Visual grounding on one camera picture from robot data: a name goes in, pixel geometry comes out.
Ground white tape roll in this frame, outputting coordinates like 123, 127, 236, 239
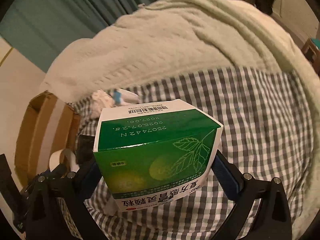
49, 149, 80, 172

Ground green 999 medicine box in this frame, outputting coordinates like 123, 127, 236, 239
93, 99, 223, 212

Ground brown cardboard box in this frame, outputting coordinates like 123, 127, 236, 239
15, 91, 80, 186

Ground crumpled white tissue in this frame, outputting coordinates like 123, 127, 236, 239
91, 90, 114, 119

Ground teal curtain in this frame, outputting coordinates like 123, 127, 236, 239
1, 0, 154, 72

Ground white knitted blanket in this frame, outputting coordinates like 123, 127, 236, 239
40, 0, 319, 238

